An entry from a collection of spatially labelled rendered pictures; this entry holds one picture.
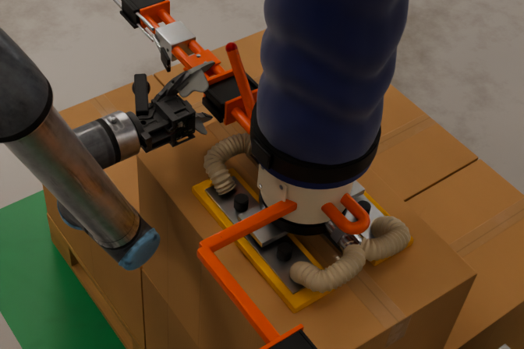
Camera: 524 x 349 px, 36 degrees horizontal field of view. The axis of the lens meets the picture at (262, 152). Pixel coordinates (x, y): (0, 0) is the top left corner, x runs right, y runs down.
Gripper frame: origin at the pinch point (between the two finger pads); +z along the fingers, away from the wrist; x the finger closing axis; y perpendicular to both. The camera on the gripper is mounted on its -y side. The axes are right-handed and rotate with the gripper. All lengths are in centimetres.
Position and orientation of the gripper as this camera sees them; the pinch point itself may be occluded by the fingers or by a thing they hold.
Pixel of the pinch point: (211, 87)
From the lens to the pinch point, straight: 164.4
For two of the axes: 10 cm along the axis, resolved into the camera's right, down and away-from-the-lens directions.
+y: 5.9, 6.1, -5.3
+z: 8.0, -3.9, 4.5
